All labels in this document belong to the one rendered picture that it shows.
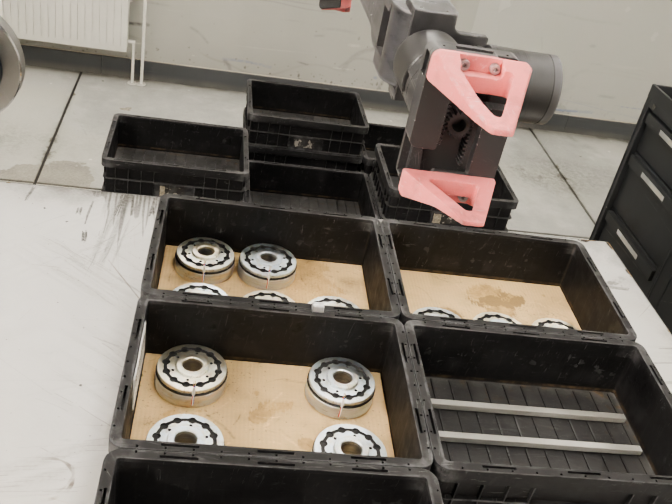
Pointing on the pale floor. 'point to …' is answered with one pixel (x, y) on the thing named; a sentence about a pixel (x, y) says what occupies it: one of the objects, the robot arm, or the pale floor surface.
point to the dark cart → (644, 204)
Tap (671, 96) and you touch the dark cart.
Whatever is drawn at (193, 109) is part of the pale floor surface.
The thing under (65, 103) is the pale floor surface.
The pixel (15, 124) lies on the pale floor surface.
